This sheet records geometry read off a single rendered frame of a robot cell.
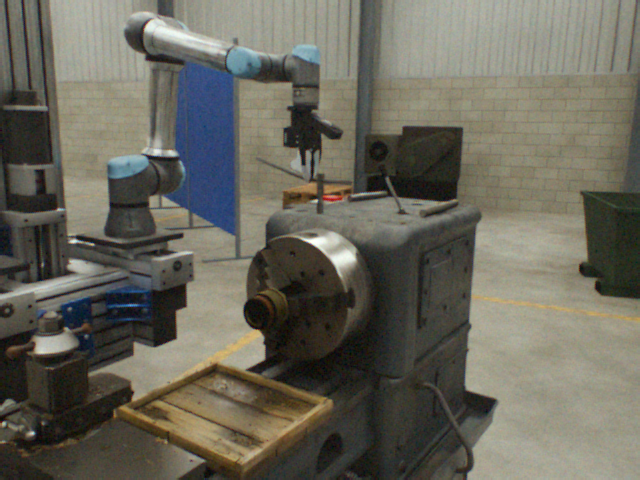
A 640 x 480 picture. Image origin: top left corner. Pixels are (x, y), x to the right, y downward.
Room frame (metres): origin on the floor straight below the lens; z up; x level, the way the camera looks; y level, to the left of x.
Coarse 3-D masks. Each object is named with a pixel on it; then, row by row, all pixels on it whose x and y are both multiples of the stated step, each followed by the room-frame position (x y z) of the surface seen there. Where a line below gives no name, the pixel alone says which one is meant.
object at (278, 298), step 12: (252, 300) 1.22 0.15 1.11; (264, 300) 1.22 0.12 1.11; (276, 300) 1.23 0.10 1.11; (252, 312) 1.25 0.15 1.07; (264, 312) 1.20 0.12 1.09; (276, 312) 1.22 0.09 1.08; (288, 312) 1.24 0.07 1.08; (252, 324) 1.22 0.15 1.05; (264, 324) 1.20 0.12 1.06; (276, 324) 1.23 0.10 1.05
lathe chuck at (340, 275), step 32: (288, 256) 1.35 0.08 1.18; (320, 256) 1.29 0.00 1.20; (352, 256) 1.34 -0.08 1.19; (288, 288) 1.39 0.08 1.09; (320, 288) 1.29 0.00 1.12; (352, 288) 1.28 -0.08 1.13; (320, 320) 1.29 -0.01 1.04; (352, 320) 1.27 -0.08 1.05; (288, 352) 1.35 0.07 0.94; (320, 352) 1.29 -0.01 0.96
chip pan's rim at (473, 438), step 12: (468, 396) 1.84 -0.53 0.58; (480, 396) 1.82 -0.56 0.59; (468, 408) 1.81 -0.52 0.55; (480, 408) 1.81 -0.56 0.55; (492, 408) 1.73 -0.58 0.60; (492, 420) 1.77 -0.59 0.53; (480, 432) 1.67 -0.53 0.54; (432, 456) 1.53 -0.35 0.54; (456, 456) 1.49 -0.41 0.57; (420, 468) 1.46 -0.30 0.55; (444, 468) 1.42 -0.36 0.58; (456, 468) 1.50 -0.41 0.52
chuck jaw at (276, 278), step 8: (264, 248) 1.39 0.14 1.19; (256, 256) 1.35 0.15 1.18; (264, 256) 1.34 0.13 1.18; (272, 256) 1.36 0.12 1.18; (256, 264) 1.35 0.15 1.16; (264, 264) 1.34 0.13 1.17; (272, 264) 1.34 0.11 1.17; (264, 272) 1.31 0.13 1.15; (272, 272) 1.32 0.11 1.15; (280, 272) 1.34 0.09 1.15; (264, 280) 1.31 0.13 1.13; (272, 280) 1.30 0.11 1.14; (280, 280) 1.32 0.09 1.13; (288, 280) 1.34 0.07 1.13; (256, 288) 1.30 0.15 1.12; (264, 288) 1.29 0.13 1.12; (280, 288) 1.30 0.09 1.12
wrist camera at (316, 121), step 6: (306, 114) 1.58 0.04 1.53; (312, 114) 1.59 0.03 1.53; (318, 114) 1.61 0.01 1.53; (306, 120) 1.58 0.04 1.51; (312, 120) 1.57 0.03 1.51; (318, 120) 1.56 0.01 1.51; (324, 120) 1.58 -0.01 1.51; (312, 126) 1.57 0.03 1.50; (318, 126) 1.56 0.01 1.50; (324, 126) 1.54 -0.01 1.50; (330, 126) 1.55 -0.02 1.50; (336, 126) 1.56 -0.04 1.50; (324, 132) 1.54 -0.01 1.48; (330, 132) 1.53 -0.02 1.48; (336, 132) 1.53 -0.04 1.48; (342, 132) 1.55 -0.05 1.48; (330, 138) 1.54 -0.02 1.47; (336, 138) 1.54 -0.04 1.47
